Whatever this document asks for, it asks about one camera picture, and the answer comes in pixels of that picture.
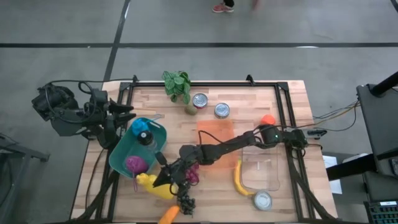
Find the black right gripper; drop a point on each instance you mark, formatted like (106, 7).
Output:
(180, 169)

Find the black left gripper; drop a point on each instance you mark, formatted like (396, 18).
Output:
(102, 109)

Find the yellow squeeze bottle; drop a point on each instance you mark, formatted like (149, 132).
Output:
(155, 189)

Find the blue squeeze bottle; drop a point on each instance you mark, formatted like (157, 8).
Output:
(140, 127)

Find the orange toy carrot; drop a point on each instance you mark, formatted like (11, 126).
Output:
(169, 214)

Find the clear bottle black lid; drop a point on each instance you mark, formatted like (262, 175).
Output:
(145, 138)

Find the teal plastic bin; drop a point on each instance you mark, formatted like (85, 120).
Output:
(124, 149)

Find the purple squeeze bottle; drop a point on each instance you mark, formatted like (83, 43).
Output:
(136, 164)

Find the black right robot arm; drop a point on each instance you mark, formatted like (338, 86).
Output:
(233, 144)

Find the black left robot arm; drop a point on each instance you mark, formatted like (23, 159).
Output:
(68, 118)

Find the red toy grape bunch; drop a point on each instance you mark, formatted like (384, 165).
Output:
(193, 175)

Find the black toy grape bunch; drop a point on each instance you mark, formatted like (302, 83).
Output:
(186, 203)

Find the artificial striped green plant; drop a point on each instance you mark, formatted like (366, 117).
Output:
(177, 82)

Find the yellow toy banana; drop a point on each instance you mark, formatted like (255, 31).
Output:
(237, 180)

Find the brown kiwi fruit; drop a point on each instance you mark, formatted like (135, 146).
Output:
(191, 110)

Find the orange translucent plastic bin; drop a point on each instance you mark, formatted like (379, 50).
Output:
(217, 127)

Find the tin can red label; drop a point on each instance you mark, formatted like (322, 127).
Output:
(200, 100)

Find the silver tin can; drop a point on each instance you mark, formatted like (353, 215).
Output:
(222, 110)

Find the clear plastic bin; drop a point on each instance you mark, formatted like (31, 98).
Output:
(261, 174)

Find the tin can pale lid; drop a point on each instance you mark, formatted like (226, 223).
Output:
(263, 200)

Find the grey metal stand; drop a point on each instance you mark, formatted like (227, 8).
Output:
(34, 154)

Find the round orange toy fruit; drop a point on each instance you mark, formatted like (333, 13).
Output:
(268, 119)

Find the person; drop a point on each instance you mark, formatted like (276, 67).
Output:
(223, 7)

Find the white paper sheet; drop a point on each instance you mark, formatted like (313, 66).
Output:
(335, 186)

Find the plastic compartment organizer box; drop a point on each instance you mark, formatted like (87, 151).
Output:
(382, 213)

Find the black equipment cart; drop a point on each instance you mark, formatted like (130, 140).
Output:
(382, 124)

